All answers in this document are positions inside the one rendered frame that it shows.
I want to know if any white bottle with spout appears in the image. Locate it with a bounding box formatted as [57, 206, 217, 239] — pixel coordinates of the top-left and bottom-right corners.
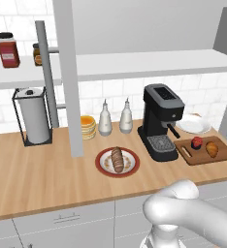
[118, 97, 134, 135]
[97, 98, 114, 137]

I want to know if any red rimmed plate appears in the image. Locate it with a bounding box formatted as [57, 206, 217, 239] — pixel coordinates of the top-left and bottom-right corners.
[94, 146, 141, 178]

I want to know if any paper towel roll black holder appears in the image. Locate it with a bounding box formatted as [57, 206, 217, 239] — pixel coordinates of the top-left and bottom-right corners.
[12, 86, 53, 147]

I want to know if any red jam jar black lid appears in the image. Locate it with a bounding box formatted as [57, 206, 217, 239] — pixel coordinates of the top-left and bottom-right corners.
[0, 31, 21, 69]

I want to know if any grey cabinet door handle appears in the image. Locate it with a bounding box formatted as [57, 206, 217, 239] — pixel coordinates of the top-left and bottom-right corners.
[34, 20, 60, 130]

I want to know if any wooden cutting board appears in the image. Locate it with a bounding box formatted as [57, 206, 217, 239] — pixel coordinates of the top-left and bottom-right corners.
[173, 135, 227, 167]

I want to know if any white cabinet shelf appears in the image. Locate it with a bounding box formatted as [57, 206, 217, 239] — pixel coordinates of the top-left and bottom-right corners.
[0, 48, 227, 91]

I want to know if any brown croissant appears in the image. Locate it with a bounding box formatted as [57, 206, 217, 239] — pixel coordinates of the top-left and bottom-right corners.
[205, 140, 219, 159]

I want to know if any black coffee machine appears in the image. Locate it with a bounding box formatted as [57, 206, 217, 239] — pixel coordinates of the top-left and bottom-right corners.
[137, 83, 186, 163]

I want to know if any small amber jar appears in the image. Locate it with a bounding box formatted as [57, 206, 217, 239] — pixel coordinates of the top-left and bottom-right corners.
[32, 43, 44, 67]

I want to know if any white plate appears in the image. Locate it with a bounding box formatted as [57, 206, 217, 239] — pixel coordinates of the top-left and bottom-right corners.
[177, 113, 212, 136]

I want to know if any brown baguette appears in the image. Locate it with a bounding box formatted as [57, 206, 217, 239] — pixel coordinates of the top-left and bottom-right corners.
[111, 146, 125, 173]

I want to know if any grey drawer handle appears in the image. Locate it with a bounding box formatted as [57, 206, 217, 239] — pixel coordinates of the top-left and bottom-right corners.
[52, 212, 81, 225]

